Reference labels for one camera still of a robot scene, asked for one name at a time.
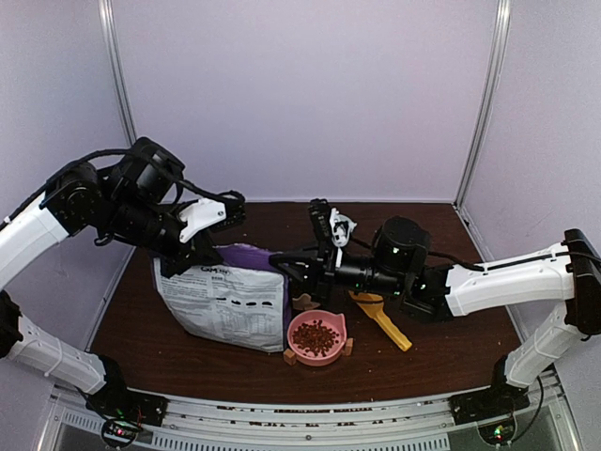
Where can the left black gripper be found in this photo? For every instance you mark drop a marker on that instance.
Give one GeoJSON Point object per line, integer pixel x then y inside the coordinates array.
{"type": "Point", "coordinates": [199, 248]}

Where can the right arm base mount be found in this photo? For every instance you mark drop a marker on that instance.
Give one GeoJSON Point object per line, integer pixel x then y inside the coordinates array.
{"type": "Point", "coordinates": [495, 405]}

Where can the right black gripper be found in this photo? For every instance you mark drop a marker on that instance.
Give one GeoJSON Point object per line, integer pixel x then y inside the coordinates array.
{"type": "Point", "coordinates": [323, 282]}

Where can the aluminium frame post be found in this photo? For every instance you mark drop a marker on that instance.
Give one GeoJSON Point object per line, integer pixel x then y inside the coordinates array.
{"type": "Point", "coordinates": [108, 28]}
{"type": "Point", "coordinates": [493, 74]}

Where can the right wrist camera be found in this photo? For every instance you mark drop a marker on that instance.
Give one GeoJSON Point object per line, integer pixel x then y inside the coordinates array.
{"type": "Point", "coordinates": [333, 230]}

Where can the brown kibble in pink bowl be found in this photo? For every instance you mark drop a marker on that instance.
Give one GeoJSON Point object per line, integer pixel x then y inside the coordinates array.
{"type": "Point", "coordinates": [315, 338]}

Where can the purple puppy food bag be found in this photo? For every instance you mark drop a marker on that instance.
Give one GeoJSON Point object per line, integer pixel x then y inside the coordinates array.
{"type": "Point", "coordinates": [243, 302]}

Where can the cream pet bowl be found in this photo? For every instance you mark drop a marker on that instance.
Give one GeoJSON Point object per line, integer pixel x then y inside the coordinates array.
{"type": "Point", "coordinates": [304, 303]}

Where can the aluminium front rail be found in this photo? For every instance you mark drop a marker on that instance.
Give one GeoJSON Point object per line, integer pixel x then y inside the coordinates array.
{"type": "Point", "coordinates": [419, 423]}

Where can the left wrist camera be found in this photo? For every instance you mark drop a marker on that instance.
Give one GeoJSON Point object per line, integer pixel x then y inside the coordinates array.
{"type": "Point", "coordinates": [208, 214]}

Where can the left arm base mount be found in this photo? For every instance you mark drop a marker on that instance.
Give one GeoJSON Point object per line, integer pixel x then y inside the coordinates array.
{"type": "Point", "coordinates": [125, 412]}

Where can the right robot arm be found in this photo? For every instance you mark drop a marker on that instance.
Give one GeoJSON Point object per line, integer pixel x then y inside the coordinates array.
{"type": "Point", "coordinates": [567, 273]}

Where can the yellow plastic scoop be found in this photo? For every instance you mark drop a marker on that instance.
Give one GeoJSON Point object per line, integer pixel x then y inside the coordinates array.
{"type": "Point", "coordinates": [372, 306]}

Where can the left aluminium frame post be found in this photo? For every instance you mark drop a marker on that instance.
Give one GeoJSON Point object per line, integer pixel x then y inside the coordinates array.
{"type": "Point", "coordinates": [108, 28]}

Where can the right aluminium frame post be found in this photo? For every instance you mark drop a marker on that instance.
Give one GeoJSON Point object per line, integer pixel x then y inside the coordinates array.
{"type": "Point", "coordinates": [493, 74]}

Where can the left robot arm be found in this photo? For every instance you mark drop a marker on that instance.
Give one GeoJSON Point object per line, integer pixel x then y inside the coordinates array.
{"type": "Point", "coordinates": [135, 195]}

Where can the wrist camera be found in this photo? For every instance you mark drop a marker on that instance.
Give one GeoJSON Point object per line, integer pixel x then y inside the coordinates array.
{"type": "Point", "coordinates": [333, 230]}
{"type": "Point", "coordinates": [208, 214]}

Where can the pink pet bowl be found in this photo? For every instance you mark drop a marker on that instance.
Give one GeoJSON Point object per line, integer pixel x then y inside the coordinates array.
{"type": "Point", "coordinates": [293, 355]}

